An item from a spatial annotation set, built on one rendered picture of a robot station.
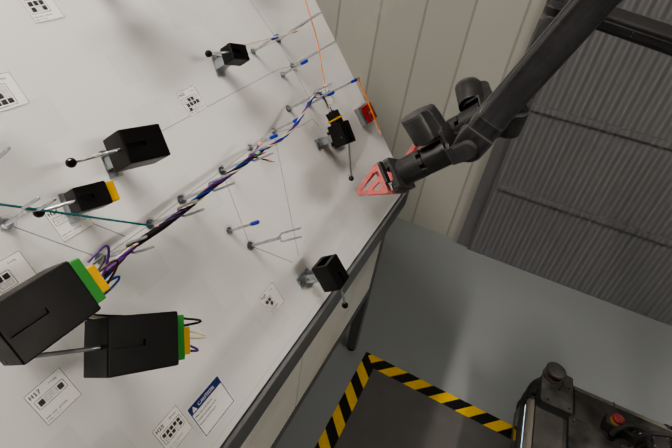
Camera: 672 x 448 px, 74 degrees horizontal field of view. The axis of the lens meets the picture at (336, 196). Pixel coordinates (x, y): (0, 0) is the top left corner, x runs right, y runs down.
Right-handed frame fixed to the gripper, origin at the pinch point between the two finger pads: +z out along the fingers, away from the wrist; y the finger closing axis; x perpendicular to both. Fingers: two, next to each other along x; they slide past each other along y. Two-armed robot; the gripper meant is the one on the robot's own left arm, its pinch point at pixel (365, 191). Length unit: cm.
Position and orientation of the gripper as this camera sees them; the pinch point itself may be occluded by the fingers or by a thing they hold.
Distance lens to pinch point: 97.2
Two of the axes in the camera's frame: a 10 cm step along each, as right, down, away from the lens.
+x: 3.6, 9.1, -1.9
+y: -4.7, 0.0, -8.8
